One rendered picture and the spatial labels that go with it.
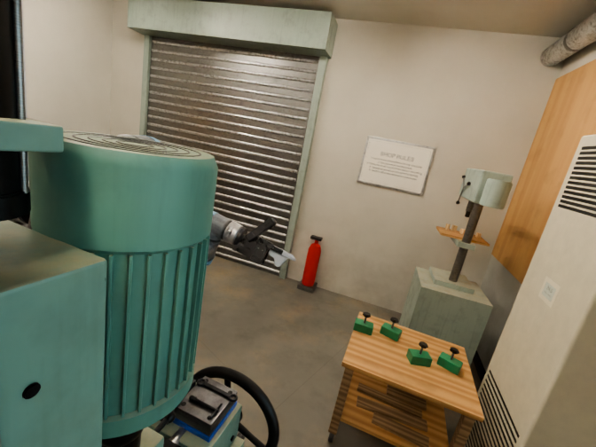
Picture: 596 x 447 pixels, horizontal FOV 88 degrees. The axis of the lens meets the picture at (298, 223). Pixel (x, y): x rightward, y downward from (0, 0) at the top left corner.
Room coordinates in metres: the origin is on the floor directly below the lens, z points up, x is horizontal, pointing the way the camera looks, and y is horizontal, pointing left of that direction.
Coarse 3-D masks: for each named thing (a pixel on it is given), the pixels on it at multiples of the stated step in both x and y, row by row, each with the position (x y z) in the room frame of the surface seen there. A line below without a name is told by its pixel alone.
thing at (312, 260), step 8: (320, 240) 3.13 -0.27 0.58; (312, 248) 3.12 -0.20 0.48; (320, 248) 3.16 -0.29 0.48; (312, 256) 3.10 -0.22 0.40; (312, 264) 3.10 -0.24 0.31; (304, 272) 3.13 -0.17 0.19; (312, 272) 3.10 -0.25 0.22; (304, 280) 3.12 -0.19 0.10; (312, 280) 3.11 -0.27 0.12; (304, 288) 3.08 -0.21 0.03; (312, 288) 3.07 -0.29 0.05
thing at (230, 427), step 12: (240, 408) 0.55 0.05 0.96; (228, 420) 0.52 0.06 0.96; (168, 432) 0.47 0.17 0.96; (216, 432) 0.49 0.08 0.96; (228, 432) 0.51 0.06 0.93; (180, 444) 0.45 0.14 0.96; (192, 444) 0.45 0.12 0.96; (204, 444) 0.46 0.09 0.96; (216, 444) 0.47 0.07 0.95; (228, 444) 0.52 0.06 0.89
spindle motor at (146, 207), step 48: (96, 144) 0.28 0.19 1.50; (144, 144) 0.35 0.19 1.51; (48, 192) 0.25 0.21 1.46; (96, 192) 0.25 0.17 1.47; (144, 192) 0.26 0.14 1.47; (192, 192) 0.30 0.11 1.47; (96, 240) 0.25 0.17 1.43; (144, 240) 0.26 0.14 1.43; (192, 240) 0.31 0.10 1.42; (144, 288) 0.27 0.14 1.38; (192, 288) 0.32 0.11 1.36; (144, 336) 0.27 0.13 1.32; (192, 336) 0.34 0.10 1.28; (144, 384) 0.27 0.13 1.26
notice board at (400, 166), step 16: (368, 144) 3.18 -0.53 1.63; (384, 144) 3.14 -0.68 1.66; (400, 144) 3.10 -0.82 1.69; (368, 160) 3.17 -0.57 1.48; (384, 160) 3.13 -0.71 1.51; (400, 160) 3.09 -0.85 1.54; (416, 160) 3.06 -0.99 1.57; (432, 160) 3.02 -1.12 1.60; (368, 176) 3.16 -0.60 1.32; (384, 176) 3.12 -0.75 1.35; (400, 176) 3.08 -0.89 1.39; (416, 176) 3.05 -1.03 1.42; (416, 192) 3.04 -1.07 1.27
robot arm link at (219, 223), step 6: (216, 216) 1.02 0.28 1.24; (222, 216) 1.03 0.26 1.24; (216, 222) 1.01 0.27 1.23; (222, 222) 1.01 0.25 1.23; (228, 222) 1.02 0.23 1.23; (216, 228) 1.00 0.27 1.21; (222, 228) 1.00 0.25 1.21; (210, 234) 1.01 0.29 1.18; (216, 234) 1.01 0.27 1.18; (222, 234) 1.00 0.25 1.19
